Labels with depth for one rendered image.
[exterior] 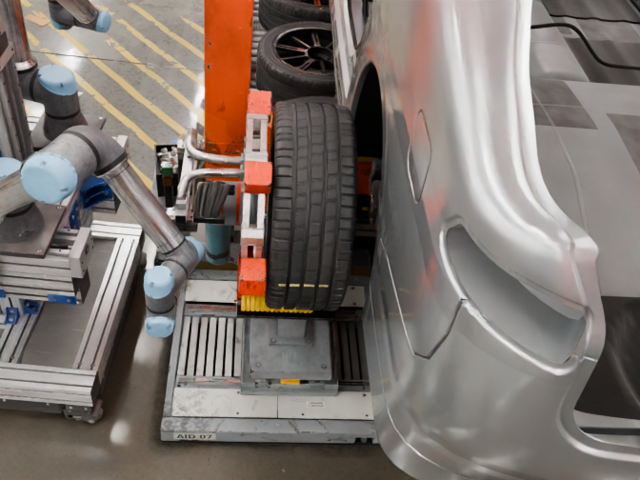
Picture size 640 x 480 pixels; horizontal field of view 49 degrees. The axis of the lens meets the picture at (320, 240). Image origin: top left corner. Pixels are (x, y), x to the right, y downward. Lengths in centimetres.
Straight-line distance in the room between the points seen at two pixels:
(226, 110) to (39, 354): 110
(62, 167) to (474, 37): 94
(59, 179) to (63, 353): 113
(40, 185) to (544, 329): 114
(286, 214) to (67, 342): 113
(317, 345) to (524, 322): 147
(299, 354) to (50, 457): 94
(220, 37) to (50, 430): 152
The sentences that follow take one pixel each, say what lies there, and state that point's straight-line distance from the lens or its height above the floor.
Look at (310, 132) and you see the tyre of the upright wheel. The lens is 203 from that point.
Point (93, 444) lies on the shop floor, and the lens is 273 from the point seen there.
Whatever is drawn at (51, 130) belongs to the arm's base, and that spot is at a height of 86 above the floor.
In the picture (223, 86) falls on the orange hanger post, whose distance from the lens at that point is 256.
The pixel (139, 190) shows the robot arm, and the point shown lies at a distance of 184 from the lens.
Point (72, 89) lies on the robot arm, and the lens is 252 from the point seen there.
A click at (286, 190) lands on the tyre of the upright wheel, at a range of 193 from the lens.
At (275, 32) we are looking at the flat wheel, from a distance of 396.
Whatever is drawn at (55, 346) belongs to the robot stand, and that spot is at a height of 21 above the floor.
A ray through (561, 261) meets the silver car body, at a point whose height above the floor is 159.
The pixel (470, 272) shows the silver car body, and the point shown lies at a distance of 131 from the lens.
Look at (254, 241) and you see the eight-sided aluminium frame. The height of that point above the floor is 95.
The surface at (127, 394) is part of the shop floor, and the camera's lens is 283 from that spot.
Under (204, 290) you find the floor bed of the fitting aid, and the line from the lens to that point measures 303.
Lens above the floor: 234
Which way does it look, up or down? 44 degrees down
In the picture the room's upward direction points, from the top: 9 degrees clockwise
